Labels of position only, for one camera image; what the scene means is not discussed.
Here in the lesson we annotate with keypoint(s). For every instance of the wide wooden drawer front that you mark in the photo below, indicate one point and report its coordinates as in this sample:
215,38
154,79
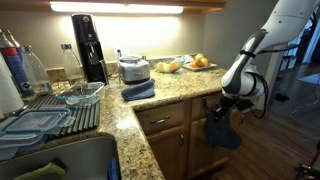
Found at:
196,111

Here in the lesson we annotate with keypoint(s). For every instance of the narrow wooden cabinet door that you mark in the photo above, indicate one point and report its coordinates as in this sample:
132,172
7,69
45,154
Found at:
166,153

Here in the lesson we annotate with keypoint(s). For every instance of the brown bread roll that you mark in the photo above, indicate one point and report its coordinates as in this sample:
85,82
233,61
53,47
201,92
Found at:
195,64
205,61
199,56

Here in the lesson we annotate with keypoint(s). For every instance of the black shoe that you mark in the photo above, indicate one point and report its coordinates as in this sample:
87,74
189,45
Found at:
282,97

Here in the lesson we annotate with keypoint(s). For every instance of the bottle with blue label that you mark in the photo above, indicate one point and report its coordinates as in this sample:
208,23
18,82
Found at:
16,71

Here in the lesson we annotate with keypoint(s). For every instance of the under-cabinet light strip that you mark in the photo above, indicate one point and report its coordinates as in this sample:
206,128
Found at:
116,7

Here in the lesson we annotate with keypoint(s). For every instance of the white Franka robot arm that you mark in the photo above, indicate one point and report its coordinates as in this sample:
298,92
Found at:
283,23

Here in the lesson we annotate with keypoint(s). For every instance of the yellow fruit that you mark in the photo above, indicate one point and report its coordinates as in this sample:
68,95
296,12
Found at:
161,66

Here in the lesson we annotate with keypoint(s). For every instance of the black towel hook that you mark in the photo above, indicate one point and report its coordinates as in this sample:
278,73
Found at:
204,103

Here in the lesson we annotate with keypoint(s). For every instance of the silver food processor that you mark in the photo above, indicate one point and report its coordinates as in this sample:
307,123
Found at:
134,70

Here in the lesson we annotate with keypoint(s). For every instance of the glass fruit bowl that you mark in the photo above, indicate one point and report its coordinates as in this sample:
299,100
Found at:
158,70

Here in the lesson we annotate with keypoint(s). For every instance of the light blue rug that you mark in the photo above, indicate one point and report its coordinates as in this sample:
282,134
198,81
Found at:
310,79

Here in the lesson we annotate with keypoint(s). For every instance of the black soda maker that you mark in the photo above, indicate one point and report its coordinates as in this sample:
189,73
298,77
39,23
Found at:
88,50

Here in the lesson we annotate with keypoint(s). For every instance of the clear plastic bottle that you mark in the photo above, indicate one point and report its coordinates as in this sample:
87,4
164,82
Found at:
71,66
35,73

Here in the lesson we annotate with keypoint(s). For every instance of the wide wooden cabinet door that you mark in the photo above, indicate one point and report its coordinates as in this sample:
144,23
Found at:
200,160

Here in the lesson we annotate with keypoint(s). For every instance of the narrow wooden drawer front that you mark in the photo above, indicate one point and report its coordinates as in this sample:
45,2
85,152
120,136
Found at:
173,111

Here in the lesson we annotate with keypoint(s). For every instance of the plastic container blue lid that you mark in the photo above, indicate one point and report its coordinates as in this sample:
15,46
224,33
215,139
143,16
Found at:
36,120
16,141

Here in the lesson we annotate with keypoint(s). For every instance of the white rectangular plate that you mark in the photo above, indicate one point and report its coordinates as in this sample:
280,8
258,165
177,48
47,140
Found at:
208,67

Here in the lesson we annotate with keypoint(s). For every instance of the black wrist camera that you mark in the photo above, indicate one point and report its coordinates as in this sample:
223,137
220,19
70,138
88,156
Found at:
245,105

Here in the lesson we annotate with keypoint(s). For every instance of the glass baking dish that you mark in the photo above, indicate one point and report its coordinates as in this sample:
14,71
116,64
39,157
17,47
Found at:
83,95

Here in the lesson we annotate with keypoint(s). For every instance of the orange fruit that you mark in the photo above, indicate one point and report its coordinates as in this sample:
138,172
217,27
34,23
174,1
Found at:
174,65

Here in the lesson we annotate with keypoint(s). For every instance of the blue dish cloth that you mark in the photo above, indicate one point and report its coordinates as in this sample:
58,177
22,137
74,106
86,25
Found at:
113,170

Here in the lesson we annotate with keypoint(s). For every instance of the yellow green sponge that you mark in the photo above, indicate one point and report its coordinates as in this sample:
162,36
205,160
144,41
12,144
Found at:
43,171

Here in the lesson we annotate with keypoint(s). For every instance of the grey ribbed drying mat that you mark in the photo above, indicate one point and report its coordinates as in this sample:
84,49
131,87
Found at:
85,116

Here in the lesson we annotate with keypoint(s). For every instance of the folded blue towel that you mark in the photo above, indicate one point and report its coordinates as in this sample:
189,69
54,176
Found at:
138,90

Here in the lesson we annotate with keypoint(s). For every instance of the blue tea towel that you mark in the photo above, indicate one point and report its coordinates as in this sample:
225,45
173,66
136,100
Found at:
220,135

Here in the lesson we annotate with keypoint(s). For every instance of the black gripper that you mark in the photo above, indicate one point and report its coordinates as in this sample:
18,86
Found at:
228,105

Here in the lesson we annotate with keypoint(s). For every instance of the black tripod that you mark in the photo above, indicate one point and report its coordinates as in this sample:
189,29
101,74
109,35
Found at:
305,170

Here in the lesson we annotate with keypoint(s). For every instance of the stainless steel sink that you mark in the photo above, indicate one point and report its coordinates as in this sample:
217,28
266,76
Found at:
73,156

